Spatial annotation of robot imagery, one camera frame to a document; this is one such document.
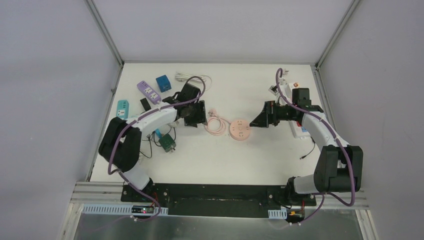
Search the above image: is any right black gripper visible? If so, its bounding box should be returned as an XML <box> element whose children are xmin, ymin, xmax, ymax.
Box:
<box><xmin>250</xmin><ymin>100</ymin><xmax>297</xmax><ymax>128</ymax></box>

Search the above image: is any pink round power strip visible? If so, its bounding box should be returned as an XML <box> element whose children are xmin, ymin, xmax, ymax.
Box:
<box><xmin>229</xmin><ymin>119</ymin><xmax>251</xmax><ymax>141</ymax></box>

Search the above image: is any green patterned cube adapter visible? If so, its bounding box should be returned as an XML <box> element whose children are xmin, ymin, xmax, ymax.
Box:
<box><xmin>158</xmin><ymin>134</ymin><xmax>176</xmax><ymax>153</ymax></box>

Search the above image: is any light blue plug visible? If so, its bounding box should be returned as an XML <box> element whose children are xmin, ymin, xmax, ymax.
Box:
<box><xmin>154</xmin><ymin>128</ymin><xmax>164</xmax><ymax>139</ymax></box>

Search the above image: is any dark blue cube adapter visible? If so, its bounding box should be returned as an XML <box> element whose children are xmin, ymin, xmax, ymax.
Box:
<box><xmin>155</xmin><ymin>75</ymin><xmax>172</xmax><ymax>93</ymax></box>

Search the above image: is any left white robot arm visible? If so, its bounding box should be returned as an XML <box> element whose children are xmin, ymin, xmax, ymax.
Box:
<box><xmin>98</xmin><ymin>83</ymin><xmax>206</xmax><ymax>203</ymax></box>

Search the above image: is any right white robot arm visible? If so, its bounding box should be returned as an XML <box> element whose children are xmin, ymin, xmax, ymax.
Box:
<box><xmin>249</xmin><ymin>88</ymin><xmax>364</xmax><ymax>205</ymax></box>

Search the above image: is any white long power strip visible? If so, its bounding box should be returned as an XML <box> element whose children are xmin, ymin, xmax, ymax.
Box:
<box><xmin>288</xmin><ymin>121</ymin><xmax>311</xmax><ymax>139</ymax></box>

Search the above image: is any purple power strip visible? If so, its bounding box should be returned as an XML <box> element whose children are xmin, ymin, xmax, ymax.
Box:
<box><xmin>136</xmin><ymin>80</ymin><xmax>162</xmax><ymax>105</ymax></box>

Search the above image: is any white cube adapter orange sticker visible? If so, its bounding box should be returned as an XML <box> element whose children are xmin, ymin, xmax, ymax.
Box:
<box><xmin>286</xmin><ymin>82</ymin><xmax>300</xmax><ymax>98</ymax></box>

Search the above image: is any black charger brick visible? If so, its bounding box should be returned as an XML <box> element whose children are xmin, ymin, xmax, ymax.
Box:
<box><xmin>140</xmin><ymin>98</ymin><xmax>152</xmax><ymax>112</ymax></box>

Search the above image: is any teal power strip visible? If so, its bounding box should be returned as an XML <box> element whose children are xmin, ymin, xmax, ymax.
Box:
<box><xmin>116</xmin><ymin>99</ymin><xmax>130</xmax><ymax>120</ymax></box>

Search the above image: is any black thin cable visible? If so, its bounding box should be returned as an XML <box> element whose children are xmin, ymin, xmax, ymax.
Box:
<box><xmin>139</xmin><ymin>127</ymin><xmax>177</xmax><ymax>160</ymax></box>

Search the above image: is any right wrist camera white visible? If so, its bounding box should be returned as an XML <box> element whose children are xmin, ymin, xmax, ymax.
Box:
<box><xmin>268</xmin><ymin>68</ymin><xmax>289</xmax><ymax>96</ymax></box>

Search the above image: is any black cable right side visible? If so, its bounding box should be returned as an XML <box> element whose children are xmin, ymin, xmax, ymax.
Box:
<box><xmin>300</xmin><ymin>139</ymin><xmax>316</xmax><ymax>161</ymax></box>

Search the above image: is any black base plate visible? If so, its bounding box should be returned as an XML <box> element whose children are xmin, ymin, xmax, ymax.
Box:
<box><xmin>120</xmin><ymin>183</ymin><xmax>317</xmax><ymax>219</ymax></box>

